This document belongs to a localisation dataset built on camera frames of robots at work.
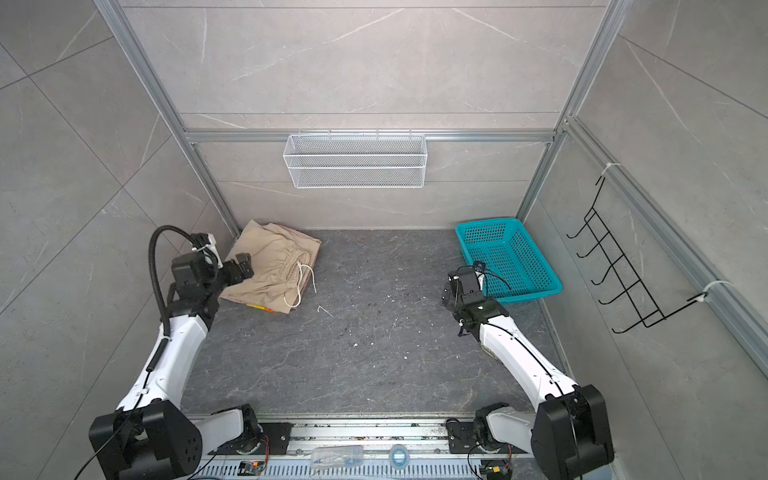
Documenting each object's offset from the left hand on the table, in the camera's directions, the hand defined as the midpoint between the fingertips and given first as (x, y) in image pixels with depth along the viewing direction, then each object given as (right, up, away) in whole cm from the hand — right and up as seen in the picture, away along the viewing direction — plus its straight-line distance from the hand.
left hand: (229, 252), depth 80 cm
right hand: (+66, -12, +6) cm, 67 cm away
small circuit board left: (+10, -52, -9) cm, 54 cm away
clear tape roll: (+46, -50, -8) cm, 69 cm away
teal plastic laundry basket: (+90, -6, +27) cm, 94 cm away
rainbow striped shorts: (+2, -18, +15) cm, 24 cm away
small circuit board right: (+70, -52, -10) cm, 88 cm away
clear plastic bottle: (+31, -49, -10) cm, 59 cm away
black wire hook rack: (+99, -5, -11) cm, 100 cm away
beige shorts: (+8, -3, +18) cm, 20 cm away
